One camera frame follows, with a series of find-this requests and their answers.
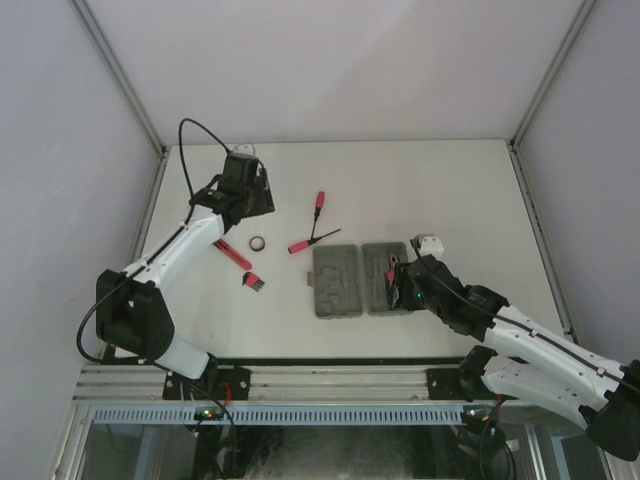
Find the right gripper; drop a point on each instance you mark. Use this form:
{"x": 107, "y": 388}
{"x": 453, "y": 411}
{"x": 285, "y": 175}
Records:
{"x": 403, "y": 285}

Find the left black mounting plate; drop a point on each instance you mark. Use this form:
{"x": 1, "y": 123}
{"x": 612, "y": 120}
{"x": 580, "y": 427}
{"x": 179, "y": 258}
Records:
{"x": 225, "y": 384}

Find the aluminium frame post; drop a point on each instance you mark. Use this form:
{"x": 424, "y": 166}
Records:
{"x": 551, "y": 75}
{"x": 101, "y": 44}

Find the right aluminium frame post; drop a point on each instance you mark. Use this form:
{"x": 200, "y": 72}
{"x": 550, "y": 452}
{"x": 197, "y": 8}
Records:
{"x": 551, "y": 75}

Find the red utility knife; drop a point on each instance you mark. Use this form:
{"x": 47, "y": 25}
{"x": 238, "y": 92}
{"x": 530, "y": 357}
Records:
{"x": 233, "y": 254}

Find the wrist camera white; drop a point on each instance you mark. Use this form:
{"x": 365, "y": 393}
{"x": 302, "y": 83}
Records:
{"x": 247, "y": 148}
{"x": 429, "y": 245}

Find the grey plastic tool case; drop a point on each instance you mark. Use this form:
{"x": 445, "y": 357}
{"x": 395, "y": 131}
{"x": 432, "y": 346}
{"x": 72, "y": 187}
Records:
{"x": 349, "y": 280}

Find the black tape roll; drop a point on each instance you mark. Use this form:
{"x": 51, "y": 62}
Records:
{"x": 257, "y": 243}

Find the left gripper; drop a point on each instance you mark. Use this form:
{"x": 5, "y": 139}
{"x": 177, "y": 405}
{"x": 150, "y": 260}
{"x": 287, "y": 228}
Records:
{"x": 265, "y": 203}

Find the red screwdriver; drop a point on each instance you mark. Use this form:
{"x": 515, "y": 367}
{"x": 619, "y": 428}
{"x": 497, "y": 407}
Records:
{"x": 319, "y": 203}
{"x": 307, "y": 243}

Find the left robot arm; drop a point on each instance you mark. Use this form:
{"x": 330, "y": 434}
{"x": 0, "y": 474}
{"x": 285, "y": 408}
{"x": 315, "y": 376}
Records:
{"x": 131, "y": 311}

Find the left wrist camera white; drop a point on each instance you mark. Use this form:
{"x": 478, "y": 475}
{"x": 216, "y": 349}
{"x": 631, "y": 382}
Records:
{"x": 247, "y": 148}

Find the red black pliers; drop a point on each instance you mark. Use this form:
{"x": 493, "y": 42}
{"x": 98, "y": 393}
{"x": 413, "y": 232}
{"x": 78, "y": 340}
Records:
{"x": 390, "y": 273}

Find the grey slotted cable duct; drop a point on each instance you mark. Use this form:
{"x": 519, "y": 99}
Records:
{"x": 280, "y": 415}

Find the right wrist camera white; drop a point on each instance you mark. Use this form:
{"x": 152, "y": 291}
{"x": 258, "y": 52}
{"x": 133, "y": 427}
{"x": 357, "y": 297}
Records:
{"x": 429, "y": 245}

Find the black mounting plate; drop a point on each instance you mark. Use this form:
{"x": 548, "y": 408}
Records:
{"x": 444, "y": 383}
{"x": 225, "y": 384}

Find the aluminium front rail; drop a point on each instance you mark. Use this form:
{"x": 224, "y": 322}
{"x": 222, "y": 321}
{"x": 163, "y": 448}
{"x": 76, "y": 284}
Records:
{"x": 289, "y": 384}

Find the red hex key set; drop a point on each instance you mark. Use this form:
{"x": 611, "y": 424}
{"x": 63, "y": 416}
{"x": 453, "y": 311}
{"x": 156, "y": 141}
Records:
{"x": 253, "y": 281}

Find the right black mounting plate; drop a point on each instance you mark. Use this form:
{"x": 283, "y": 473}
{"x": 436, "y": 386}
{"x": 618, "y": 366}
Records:
{"x": 444, "y": 383}

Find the left aluminium frame post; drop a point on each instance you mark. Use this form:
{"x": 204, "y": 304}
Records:
{"x": 101, "y": 44}

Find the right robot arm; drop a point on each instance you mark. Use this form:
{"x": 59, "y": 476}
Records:
{"x": 518, "y": 358}

